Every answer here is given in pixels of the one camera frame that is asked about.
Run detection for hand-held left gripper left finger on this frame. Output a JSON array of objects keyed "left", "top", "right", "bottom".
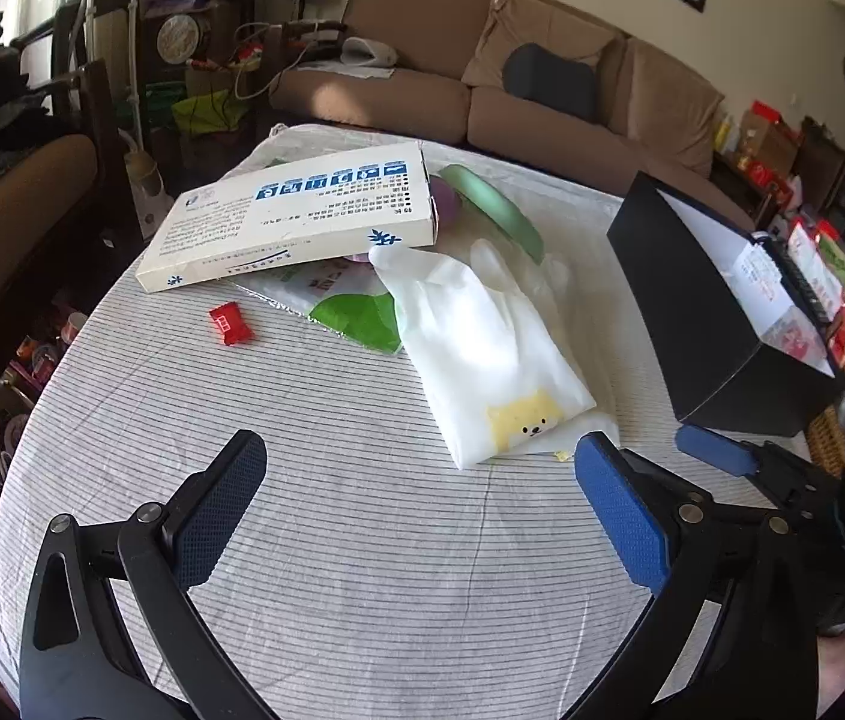
[{"left": 19, "top": 430, "right": 281, "bottom": 720}]

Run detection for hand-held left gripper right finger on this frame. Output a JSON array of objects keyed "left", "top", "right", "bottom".
[{"left": 574, "top": 433, "right": 821, "bottom": 720}]

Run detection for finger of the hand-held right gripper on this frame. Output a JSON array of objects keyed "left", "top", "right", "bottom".
[{"left": 676, "top": 424, "right": 844, "bottom": 522}]

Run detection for black storage box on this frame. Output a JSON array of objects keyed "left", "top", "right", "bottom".
[{"left": 606, "top": 171, "right": 845, "bottom": 437}]

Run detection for white bag with yellow dog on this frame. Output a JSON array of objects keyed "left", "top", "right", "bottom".
[{"left": 368, "top": 238, "right": 622, "bottom": 470}]

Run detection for translucent plastic glove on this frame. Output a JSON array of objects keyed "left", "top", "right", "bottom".
[{"left": 468, "top": 238, "right": 572, "bottom": 297}]

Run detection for green plastic dish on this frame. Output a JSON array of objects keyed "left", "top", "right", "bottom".
[{"left": 438, "top": 163, "right": 545, "bottom": 265}]

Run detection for purple plastic dish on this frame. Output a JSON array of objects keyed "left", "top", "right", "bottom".
[{"left": 429, "top": 178, "right": 463, "bottom": 226}]

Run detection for desktop with striped cloth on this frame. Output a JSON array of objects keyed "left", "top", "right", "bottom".
[{"left": 0, "top": 124, "right": 845, "bottom": 720}]

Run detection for wicker basket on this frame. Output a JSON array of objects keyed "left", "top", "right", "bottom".
[{"left": 808, "top": 405, "right": 845, "bottom": 477}]

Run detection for small red candy packet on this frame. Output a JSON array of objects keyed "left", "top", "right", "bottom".
[{"left": 208, "top": 302, "right": 251, "bottom": 346}]

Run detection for white printed paper card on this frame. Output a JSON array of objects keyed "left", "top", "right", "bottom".
[{"left": 730, "top": 240, "right": 795, "bottom": 308}]

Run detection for black remote control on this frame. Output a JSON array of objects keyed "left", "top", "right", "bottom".
[{"left": 751, "top": 232, "right": 844, "bottom": 327}]

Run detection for red and white snack bag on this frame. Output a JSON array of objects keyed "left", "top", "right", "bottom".
[{"left": 786, "top": 219, "right": 845, "bottom": 316}]

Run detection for green and white packet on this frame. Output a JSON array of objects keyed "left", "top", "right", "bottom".
[{"left": 231, "top": 259, "right": 404, "bottom": 355}]

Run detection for white flat box blue print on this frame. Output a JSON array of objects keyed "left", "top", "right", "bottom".
[{"left": 136, "top": 141, "right": 442, "bottom": 293}]

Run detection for cardboard box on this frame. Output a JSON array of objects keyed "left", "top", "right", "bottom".
[{"left": 738, "top": 109, "right": 799, "bottom": 173}]

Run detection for beige sofa pillow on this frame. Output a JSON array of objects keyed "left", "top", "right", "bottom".
[
  {"left": 462, "top": 0, "right": 626, "bottom": 128},
  {"left": 603, "top": 37, "right": 727, "bottom": 173}
]

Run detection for brown armchair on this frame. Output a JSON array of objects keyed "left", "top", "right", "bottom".
[{"left": 0, "top": 133, "right": 101, "bottom": 391}]

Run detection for green bag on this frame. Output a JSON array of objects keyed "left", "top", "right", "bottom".
[{"left": 171, "top": 88, "right": 251, "bottom": 137}]

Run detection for dark blue cushion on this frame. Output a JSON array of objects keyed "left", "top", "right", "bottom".
[{"left": 501, "top": 43, "right": 600, "bottom": 123}]

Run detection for dark wooden chair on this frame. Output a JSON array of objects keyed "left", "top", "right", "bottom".
[{"left": 10, "top": 0, "right": 124, "bottom": 188}]

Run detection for brown sofa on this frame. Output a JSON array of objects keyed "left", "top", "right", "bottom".
[{"left": 268, "top": 0, "right": 761, "bottom": 233}]

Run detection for white papers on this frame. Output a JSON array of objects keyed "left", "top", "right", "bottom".
[{"left": 295, "top": 60, "right": 397, "bottom": 80}]

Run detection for white coat stand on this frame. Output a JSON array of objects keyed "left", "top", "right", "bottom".
[{"left": 126, "top": 0, "right": 146, "bottom": 158}]

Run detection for white massager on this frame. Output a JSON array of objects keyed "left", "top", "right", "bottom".
[{"left": 340, "top": 37, "right": 398, "bottom": 68}]

